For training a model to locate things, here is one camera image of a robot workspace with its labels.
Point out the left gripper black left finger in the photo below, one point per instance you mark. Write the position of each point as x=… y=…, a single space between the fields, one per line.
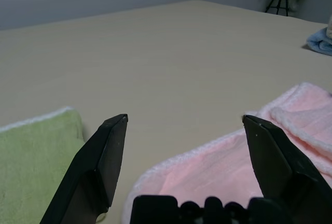
x=90 y=177

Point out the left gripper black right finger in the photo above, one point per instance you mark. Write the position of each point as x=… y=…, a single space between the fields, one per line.
x=285 y=172

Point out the pink terry towel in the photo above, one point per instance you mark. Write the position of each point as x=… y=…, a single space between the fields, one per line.
x=207 y=167

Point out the green terry towel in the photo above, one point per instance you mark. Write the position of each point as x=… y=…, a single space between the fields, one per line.
x=33 y=161

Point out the light blue terry towel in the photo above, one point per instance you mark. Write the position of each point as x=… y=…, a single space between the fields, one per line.
x=320 y=42

